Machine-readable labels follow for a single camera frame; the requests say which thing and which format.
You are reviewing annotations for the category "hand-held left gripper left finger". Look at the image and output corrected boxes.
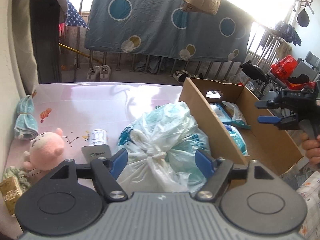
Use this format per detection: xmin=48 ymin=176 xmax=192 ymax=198
xmin=47 ymin=148 xmax=128 ymax=203

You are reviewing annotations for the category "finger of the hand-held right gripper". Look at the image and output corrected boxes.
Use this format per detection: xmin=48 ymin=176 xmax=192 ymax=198
xmin=254 ymin=100 xmax=275 ymax=109
xmin=258 ymin=114 xmax=299 ymax=130

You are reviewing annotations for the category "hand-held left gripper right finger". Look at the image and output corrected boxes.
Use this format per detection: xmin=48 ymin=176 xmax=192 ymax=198
xmin=195 ymin=149 xmax=275 ymax=203

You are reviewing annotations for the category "white yogurt cup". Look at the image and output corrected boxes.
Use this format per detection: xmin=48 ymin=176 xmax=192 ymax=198
xmin=81 ymin=129 xmax=112 ymax=164

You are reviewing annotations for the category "white cotton pad bag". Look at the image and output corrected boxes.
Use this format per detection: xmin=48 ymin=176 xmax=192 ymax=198
xmin=222 ymin=101 xmax=251 ymax=130

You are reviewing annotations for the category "white plastic bag blue print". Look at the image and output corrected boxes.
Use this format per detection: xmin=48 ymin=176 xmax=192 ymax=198
xmin=116 ymin=125 xmax=213 ymax=193

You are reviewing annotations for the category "blue white tissue pack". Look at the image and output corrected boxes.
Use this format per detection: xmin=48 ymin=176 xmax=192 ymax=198
xmin=224 ymin=124 xmax=249 ymax=157
xmin=209 ymin=102 xmax=234 ymax=123

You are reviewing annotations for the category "light green plastic bag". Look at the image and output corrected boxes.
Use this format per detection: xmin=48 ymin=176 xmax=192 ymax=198
xmin=135 ymin=101 xmax=200 ymax=155

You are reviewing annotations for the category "cardboard box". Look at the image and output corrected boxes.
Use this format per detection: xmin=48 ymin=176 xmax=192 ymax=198
xmin=178 ymin=77 xmax=304 ymax=175

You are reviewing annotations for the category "person's right hand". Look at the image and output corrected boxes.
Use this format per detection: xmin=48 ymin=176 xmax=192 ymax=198
xmin=301 ymin=133 xmax=320 ymax=167

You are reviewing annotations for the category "black padded seat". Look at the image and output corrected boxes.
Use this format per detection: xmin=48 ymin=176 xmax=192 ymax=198
xmin=240 ymin=61 xmax=268 ymax=80

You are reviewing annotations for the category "grey folding chair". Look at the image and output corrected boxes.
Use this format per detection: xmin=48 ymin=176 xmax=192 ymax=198
xmin=295 ymin=51 xmax=320 ymax=80

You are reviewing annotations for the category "red plastic bag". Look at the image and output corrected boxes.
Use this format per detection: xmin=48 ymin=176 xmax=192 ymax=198
xmin=271 ymin=54 xmax=298 ymax=78

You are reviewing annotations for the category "pink plush toy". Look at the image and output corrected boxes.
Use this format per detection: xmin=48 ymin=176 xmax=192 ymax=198
xmin=24 ymin=128 xmax=66 ymax=172

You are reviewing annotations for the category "dark blue checked garment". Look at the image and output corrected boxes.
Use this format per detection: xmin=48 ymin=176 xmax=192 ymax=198
xmin=274 ymin=21 xmax=302 ymax=47

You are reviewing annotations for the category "floral printed bedsheet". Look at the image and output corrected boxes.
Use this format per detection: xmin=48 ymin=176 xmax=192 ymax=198
xmin=280 ymin=165 xmax=320 ymax=240

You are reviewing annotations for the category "black and white cloth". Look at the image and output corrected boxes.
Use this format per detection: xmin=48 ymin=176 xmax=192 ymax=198
xmin=173 ymin=70 xmax=203 ymax=82

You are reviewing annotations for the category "black round hanging object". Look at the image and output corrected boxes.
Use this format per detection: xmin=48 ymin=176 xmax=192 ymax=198
xmin=297 ymin=9 xmax=310 ymax=27

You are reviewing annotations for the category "white shoe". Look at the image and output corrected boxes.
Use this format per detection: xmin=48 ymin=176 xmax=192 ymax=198
xmin=87 ymin=66 xmax=101 ymax=81
xmin=99 ymin=64 xmax=112 ymax=81

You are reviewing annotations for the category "metal balcony railing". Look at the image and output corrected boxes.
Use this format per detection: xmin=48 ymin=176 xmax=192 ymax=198
xmin=75 ymin=0 xmax=285 ymax=80

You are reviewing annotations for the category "grey garment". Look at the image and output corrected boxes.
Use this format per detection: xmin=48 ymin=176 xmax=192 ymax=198
xmin=135 ymin=55 xmax=175 ymax=74

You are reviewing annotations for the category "blue checked towel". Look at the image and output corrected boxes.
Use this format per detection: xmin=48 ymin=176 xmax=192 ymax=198
xmin=14 ymin=95 xmax=39 ymax=140

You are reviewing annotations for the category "green floral cloth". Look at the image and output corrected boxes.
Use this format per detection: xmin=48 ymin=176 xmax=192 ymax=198
xmin=2 ymin=166 xmax=32 ymax=188

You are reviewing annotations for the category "yellow pole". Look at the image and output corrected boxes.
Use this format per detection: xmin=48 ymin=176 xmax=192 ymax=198
xmin=59 ymin=43 xmax=103 ymax=63

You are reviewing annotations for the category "blue bedsheet with circles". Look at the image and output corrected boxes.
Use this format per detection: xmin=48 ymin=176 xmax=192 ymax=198
xmin=84 ymin=0 xmax=254 ymax=62

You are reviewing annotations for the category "red garment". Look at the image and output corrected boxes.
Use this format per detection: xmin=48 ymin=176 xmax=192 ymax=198
xmin=59 ymin=22 xmax=67 ymax=45

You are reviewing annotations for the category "blue star print cloth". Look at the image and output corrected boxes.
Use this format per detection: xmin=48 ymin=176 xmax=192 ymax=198
xmin=65 ymin=0 xmax=90 ymax=30

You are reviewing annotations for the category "beige curtain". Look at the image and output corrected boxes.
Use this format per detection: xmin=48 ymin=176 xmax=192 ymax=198
xmin=11 ymin=0 xmax=39 ymax=94

